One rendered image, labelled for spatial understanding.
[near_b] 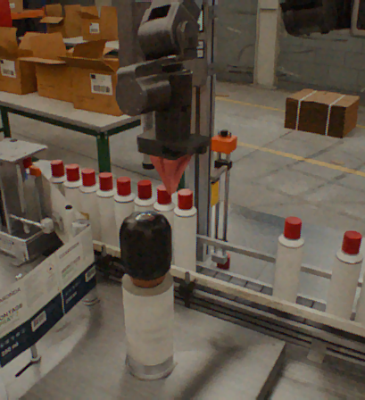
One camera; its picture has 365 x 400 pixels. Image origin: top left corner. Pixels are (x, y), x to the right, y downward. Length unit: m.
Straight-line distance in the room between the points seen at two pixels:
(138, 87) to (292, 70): 6.20
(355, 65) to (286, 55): 0.96
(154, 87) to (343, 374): 0.64
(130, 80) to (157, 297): 0.33
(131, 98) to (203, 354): 0.49
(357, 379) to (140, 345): 0.42
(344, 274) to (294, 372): 0.21
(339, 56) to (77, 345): 5.91
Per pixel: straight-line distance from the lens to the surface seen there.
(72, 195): 1.20
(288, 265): 0.96
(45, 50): 3.28
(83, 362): 0.92
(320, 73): 6.67
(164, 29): 0.71
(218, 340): 0.95
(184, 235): 1.05
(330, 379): 0.98
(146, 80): 0.67
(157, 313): 0.78
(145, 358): 0.85
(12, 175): 1.18
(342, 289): 0.96
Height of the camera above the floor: 1.52
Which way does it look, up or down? 26 degrees down
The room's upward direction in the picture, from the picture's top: straight up
